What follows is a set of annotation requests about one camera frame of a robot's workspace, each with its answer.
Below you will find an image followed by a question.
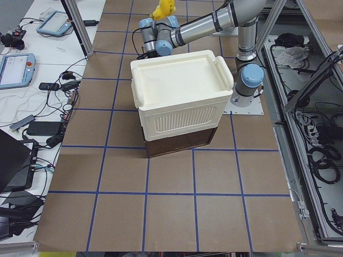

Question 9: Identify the blue teach pendant far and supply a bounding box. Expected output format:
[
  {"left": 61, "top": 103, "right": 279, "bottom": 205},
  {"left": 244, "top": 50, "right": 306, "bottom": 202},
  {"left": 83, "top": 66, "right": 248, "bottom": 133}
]
[{"left": 36, "top": 11, "right": 72, "bottom": 37}]

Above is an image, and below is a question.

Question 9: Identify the black laptop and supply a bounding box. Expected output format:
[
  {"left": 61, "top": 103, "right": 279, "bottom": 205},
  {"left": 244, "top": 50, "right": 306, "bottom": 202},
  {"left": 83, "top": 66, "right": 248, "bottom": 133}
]
[{"left": 1, "top": 131, "right": 38, "bottom": 193}]

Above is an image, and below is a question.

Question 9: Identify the blue teach pendant near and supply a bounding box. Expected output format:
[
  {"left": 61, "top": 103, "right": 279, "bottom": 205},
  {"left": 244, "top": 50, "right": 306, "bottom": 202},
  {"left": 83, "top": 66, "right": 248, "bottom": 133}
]
[{"left": 1, "top": 53, "right": 36, "bottom": 90}]

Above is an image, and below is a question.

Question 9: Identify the aluminium frame post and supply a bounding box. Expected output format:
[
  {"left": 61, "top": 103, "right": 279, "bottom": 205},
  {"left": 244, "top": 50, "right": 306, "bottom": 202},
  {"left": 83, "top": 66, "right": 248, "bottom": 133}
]
[{"left": 61, "top": 0, "right": 94, "bottom": 59}]

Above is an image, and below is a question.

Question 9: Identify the black power adapter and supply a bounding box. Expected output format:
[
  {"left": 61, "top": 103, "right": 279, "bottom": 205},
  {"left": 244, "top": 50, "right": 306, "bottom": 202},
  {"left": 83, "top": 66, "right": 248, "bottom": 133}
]
[{"left": 26, "top": 121, "right": 61, "bottom": 136}]

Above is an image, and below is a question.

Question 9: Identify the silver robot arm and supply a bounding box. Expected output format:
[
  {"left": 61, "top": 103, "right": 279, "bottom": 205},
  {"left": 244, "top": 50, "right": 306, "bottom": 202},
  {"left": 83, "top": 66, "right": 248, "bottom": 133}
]
[{"left": 137, "top": 1, "right": 266, "bottom": 62}]

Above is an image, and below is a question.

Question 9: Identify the cream plastic storage box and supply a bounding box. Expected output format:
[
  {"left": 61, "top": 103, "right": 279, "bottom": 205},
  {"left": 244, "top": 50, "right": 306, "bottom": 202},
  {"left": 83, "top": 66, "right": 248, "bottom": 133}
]
[{"left": 130, "top": 50, "right": 234, "bottom": 141}]

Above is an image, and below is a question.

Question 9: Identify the blue teach pendant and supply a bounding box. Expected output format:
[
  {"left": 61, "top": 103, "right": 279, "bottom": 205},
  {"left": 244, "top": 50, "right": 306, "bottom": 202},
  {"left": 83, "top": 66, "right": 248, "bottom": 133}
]
[
  {"left": 36, "top": 11, "right": 72, "bottom": 37},
  {"left": 1, "top": 53, "right": 36, "bottom": 90}
]

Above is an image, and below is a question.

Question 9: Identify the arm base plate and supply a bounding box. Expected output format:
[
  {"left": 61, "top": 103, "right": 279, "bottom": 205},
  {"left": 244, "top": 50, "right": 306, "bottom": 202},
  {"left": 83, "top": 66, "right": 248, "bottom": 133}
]
[{"left": 222, "top": 82, "right": 264, "bottom": 116}]

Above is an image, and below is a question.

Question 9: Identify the yellow plush dinosaur toy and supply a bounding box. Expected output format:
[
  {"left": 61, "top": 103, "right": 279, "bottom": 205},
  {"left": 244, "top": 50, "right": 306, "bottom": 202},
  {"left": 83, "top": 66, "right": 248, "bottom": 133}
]
[{"left": 150, "top": 0, "right": 176, "bottom": 20}]

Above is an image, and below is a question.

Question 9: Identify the white cloth rag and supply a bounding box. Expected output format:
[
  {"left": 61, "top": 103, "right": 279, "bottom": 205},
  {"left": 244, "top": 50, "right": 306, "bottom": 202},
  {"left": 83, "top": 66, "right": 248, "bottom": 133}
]
[{"left": 275, "top": 46, "right": 310, "bottom": 69}]

